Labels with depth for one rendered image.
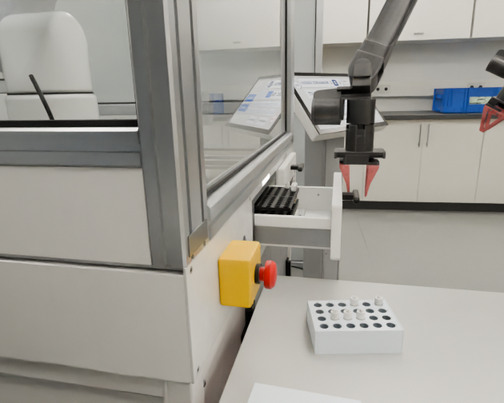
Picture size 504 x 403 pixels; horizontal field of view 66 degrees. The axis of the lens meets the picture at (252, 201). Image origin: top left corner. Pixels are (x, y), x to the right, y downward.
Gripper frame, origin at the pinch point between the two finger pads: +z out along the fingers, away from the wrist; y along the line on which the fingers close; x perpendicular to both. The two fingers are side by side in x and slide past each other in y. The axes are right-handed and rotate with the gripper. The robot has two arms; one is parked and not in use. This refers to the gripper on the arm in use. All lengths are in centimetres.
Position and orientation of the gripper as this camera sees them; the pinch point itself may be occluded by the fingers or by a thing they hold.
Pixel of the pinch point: (357, 192)
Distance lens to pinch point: 87.0
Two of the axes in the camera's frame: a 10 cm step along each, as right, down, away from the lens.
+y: -9.8, -0.3, 2.1
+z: 0.3, 9.7, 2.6
